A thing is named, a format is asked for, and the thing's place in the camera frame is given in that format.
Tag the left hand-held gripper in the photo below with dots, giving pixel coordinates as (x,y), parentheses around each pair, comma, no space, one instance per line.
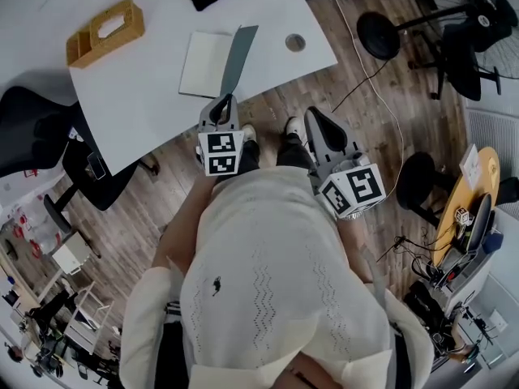
(221,154)

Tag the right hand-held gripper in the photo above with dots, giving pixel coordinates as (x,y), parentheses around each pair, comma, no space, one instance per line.
(357,186)

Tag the grey cover notebook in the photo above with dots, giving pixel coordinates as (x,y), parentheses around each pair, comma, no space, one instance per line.
(204,63)

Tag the person's right forearm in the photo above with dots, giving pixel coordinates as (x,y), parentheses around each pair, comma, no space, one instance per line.
(357,245)

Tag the person's left forearm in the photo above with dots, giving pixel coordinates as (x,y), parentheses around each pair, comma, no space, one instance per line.
(178,233)

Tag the person's left white shoe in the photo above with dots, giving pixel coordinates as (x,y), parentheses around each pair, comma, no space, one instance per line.
(249,132)

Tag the person's white shoe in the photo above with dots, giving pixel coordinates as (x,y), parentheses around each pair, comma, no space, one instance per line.
(294,126)
(249,132)

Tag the person's right white shoe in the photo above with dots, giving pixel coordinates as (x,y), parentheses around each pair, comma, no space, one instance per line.
(294,126)

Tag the person's right leg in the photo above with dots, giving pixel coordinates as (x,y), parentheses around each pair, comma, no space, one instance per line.
(292,150)

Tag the person's leg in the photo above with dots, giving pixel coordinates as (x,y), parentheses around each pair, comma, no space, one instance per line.
(249,156)
(292,150)

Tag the person's left leg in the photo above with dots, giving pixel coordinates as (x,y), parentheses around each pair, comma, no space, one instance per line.
(249,156)

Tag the black round stool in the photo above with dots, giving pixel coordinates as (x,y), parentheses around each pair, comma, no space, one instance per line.
(423,180)

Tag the smartphone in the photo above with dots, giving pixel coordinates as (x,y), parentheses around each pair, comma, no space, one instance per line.
(96,165)

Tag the white cardboard box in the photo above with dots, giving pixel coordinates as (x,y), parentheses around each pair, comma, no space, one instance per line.
(470,166)

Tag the round wooden side table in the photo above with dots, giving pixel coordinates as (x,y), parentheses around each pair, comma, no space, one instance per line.
(454,213)

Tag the person's white knit sweater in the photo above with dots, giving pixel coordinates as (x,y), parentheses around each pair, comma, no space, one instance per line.
(275,278)

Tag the spare hand-held gripper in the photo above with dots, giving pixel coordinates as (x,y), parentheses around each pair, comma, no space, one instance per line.
(463,217)

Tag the black floor fan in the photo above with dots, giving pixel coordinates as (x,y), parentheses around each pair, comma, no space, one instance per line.
(466,35)

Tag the black office chair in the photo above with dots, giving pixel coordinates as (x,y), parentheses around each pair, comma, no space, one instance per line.
(36,136)

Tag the blue pouch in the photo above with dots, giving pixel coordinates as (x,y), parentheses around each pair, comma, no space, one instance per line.
(492,242)

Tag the small white cabinet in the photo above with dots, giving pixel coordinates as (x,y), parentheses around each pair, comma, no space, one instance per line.
(72,253)

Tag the white shelf rack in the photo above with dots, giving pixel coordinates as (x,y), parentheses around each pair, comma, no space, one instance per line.
(87,318)

